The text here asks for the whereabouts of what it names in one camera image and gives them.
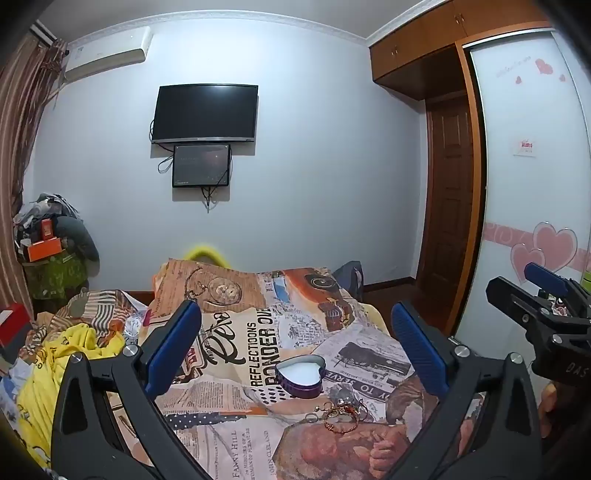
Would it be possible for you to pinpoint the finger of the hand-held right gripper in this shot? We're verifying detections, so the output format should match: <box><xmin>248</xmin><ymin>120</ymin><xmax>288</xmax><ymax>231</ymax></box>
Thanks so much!
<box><xmin>525</xmin><ymin>262</ymin><xmax>591</xmax><ymax>319</ymax></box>
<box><xmin>486</xmin><ymin>276</ymin><xmax>561</xmax><ymax>340</ymax></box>

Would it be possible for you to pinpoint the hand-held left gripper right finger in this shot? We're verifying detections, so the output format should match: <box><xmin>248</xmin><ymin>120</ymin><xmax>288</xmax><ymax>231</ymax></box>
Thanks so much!
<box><xmin>387</xmin><ymin>302</ymin><xmax>542</xmax><ymax>480</ymax></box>

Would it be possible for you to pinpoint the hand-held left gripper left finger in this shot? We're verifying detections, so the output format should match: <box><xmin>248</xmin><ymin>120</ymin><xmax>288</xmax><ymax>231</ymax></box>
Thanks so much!
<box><xmin>51</xmin><ymin>300</ymin><xmax>209</xmax><ymax>480</ymax></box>

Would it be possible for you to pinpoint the red cord bracelet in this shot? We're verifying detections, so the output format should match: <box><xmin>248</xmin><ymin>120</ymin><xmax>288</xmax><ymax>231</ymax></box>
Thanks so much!
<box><xmin>333</xmin><ymin>398</ymin><xmax>371</xmax><ymax>422</ymax></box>

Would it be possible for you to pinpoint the red gold braided bracelet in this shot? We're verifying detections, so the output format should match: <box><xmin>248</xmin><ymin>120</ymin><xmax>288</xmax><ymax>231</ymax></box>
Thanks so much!
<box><xmin>324</xmin><ymin>407</ymin><xmax>360</xmax><ymax>435</ymax></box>

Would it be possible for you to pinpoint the purple heart-shaped tin box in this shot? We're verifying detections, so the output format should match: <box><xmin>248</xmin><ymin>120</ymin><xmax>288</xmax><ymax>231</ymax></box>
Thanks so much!
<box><xmin>275</xmin><ymin>355</ymin><xmax>326</xmax><ymax>398</ymax></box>

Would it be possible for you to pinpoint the striped bedding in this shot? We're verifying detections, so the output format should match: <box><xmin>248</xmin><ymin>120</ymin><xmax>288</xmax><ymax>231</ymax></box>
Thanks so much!
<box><xmin>36</xmin><ymin>288</ymin><xmax>155</xmax><ymax>344</ymax></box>

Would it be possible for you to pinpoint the printed newspaper pattern blanket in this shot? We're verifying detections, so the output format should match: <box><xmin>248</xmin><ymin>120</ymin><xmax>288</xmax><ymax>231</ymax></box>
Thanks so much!
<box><xmin>137</xmin><ymin>258</ymin><xmax>490</xmax><ymax>480</ymax></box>

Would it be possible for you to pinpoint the white sliding wardrobe door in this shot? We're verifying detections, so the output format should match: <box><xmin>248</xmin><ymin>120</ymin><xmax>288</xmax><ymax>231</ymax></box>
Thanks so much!
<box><xmin>455</xmin><ymin>28</ymin><xmax>591</xmax><ymax>344</ymax></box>

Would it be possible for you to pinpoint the yellow plush item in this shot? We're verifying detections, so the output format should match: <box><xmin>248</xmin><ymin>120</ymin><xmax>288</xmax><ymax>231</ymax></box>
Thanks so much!
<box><xmin>184</xmin><ymin>246</ymin><xmax>230</xmax><ymax>268</ymax></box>

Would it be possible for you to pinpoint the blue grey bag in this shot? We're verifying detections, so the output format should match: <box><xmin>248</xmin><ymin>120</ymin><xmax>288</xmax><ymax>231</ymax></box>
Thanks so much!
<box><xmin>331</xmin><ymin>261</ymin><xmax>366</xmax><ymax>304</ymax></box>

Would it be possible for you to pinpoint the brown wooden door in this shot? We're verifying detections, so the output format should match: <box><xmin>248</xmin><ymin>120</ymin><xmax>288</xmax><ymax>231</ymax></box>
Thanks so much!
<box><xmin>417</xmin><ymin>90</ymin><xmax>477</xmax><ymax>297</ymax></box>

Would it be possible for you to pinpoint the green printed cloth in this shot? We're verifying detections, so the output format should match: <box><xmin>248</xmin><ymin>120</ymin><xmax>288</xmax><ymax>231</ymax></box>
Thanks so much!
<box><xmin>23</xmin><ymin>254</ymin><xmax>89</xmax><ymax>302</ymax></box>

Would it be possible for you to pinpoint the yellow cloth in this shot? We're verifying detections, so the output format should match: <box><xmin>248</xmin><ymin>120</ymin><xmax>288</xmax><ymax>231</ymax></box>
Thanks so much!
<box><xmin>17</xmin><ymin>323</ymin><xmax>126</xmax><ymax>464</ymax></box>

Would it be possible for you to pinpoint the pile of clothes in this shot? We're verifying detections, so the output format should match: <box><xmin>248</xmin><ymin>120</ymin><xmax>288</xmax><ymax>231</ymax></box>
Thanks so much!
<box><xmin>13</xmin><ymin>193</ymin><xmax>100</xmax><ymax>278</ymax></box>

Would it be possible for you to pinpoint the orange box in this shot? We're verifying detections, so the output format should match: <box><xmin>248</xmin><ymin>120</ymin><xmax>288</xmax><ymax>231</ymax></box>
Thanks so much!
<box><xmin>26</xmin><ymin>237</ymin><xmax>64</xmax><ymax>262</ymax></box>

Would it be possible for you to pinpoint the red box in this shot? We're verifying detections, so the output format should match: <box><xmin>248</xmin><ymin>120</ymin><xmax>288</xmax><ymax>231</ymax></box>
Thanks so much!
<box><xmin>0</xmin><ymin>303</ymin><xmax>34</xmax><ymax>348</ymax></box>

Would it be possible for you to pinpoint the striped brown curtain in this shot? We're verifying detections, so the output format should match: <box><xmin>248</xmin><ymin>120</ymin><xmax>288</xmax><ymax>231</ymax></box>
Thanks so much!
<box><xmin>0</xmin><ymin>37</ymin><xmax>70</xmax><ymax>324</ymax></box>

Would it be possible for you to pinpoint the wooden overhead cabinet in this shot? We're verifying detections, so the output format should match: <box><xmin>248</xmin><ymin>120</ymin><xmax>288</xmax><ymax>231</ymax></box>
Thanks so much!
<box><xmin>369</xmin><ymin>0</ymin><xmax>557</xmax><ymax>100</ymax></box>

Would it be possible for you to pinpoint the white air conditioner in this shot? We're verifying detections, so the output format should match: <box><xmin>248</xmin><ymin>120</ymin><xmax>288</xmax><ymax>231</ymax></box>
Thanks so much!
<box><xmin>64</xmin><ymin>26</ymin><xmax>153</xmax><ymax>83</ymax></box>

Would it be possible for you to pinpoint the small black wall panel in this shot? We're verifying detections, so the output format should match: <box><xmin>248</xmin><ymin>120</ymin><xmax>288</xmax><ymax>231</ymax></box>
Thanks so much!
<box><xmin>172</xmin><ymin>144</ymin><xmax>232</xmax><ymax>188</ymax></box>

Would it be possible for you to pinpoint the black wall television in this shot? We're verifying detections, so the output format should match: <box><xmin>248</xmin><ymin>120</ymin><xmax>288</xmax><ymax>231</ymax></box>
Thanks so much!
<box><xmin>152</xmin><ymin>84</ymin><xmax>259</xmax><ymax>145</ymax></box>

